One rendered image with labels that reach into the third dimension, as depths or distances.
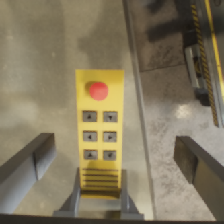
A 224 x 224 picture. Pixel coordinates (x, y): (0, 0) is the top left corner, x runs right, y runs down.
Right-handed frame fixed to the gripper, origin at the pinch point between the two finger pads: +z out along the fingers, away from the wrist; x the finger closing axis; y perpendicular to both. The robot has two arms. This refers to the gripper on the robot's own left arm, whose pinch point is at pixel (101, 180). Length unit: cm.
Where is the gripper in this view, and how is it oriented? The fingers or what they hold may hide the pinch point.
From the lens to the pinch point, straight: 34.7
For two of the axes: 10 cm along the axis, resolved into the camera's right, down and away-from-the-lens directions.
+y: 0.0, 7.1, 7.0
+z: 0.3, -7.0, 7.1
